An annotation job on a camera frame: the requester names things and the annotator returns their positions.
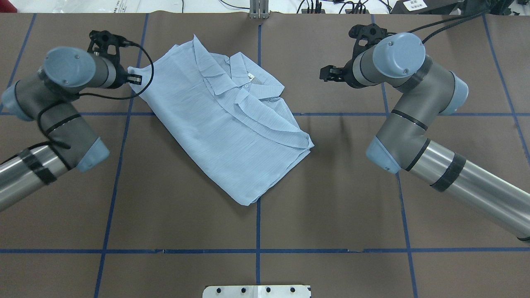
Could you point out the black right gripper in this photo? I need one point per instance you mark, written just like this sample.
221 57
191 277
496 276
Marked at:
350 74

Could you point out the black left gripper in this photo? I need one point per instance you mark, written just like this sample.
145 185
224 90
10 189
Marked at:
121 75

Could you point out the light blue button-up shirt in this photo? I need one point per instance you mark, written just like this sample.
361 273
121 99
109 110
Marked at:
228 115

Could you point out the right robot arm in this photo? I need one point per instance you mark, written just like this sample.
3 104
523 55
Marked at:
427 91

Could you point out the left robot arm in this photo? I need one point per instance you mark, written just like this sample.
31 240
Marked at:
47 98

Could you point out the grey aluminium frame post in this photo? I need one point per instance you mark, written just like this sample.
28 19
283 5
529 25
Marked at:
259 9

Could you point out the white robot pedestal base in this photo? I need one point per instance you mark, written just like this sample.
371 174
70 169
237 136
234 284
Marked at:
258 291

